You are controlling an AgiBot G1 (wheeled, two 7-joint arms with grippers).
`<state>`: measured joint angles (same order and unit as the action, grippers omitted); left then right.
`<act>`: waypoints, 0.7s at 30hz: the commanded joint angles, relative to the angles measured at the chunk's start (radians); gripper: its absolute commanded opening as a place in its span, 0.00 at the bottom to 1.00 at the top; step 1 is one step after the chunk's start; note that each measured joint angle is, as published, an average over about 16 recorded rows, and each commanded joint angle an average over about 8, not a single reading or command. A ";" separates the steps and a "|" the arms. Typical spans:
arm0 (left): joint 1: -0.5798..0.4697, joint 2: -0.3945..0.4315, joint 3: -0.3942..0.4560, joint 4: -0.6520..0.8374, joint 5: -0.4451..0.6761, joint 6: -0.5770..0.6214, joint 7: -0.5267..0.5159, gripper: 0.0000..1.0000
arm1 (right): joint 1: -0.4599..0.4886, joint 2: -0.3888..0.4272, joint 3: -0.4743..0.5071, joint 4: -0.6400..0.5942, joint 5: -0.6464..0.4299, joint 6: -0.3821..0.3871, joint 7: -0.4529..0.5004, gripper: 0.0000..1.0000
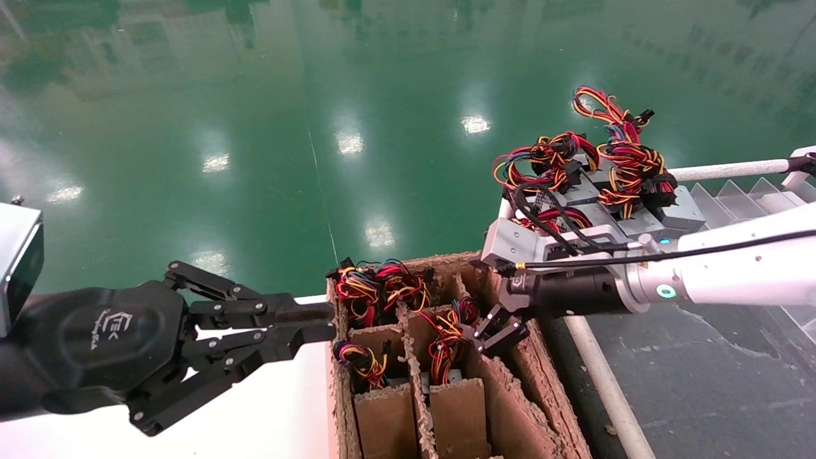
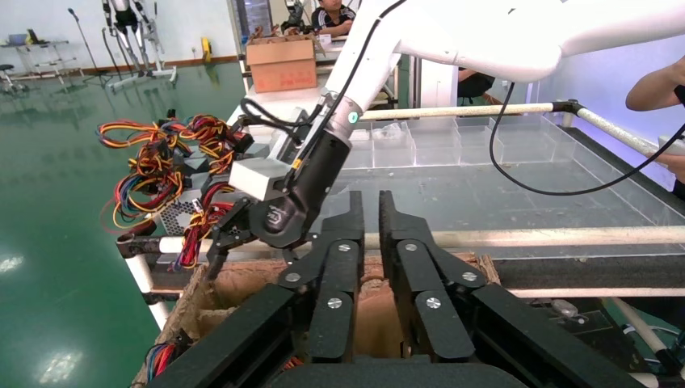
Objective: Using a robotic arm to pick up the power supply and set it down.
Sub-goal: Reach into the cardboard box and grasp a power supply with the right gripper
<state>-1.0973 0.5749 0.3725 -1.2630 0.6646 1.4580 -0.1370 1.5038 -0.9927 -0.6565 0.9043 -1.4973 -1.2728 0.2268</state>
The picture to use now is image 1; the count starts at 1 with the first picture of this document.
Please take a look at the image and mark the grey power supply with wires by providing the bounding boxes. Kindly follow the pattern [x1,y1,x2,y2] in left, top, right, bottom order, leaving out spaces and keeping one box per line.
[492,131,603,205]
[376,258,435,313]
[510,191,622,240]
[572,86,707,240]

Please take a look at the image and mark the wire bundle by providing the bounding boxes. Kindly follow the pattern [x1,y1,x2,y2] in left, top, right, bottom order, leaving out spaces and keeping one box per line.
[333,258,386,326]
[331,340,391,391]
[421,298,480,387]

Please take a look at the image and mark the long black arm cable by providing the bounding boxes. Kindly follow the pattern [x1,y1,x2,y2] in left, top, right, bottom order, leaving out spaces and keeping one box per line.
[513,229,816,272]

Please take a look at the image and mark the brown cardboard box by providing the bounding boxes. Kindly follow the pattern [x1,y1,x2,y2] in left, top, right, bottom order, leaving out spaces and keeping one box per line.
[325,251,594,459]

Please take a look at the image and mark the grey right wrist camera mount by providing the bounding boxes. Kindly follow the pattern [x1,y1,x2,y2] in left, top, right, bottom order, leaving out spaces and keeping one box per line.
[481,217,641,270]

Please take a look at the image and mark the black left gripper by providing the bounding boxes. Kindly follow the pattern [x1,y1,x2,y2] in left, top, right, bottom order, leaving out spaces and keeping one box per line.
[0,260,338,438]

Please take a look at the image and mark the white table rail pipe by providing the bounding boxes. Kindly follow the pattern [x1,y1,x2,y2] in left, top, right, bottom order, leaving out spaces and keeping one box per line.
[666,158,792,184]
[497,199,659,459]

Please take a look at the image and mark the clear acrylic divider tray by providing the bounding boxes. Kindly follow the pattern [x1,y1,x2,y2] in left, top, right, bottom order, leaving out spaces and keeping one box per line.
[688,177,816,345]

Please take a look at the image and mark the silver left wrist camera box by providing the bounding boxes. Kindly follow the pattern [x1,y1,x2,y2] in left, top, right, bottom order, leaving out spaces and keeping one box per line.
[0,201,45,337]

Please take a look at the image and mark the black looped camera cable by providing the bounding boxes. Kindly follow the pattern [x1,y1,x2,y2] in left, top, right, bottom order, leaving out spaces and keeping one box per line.
[509,184,633,254]

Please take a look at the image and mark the open cardboard box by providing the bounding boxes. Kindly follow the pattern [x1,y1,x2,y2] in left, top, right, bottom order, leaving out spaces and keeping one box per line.
[347,268,562,459]

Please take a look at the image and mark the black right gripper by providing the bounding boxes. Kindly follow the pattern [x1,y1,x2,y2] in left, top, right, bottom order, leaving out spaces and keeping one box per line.
[460,264,633,356]

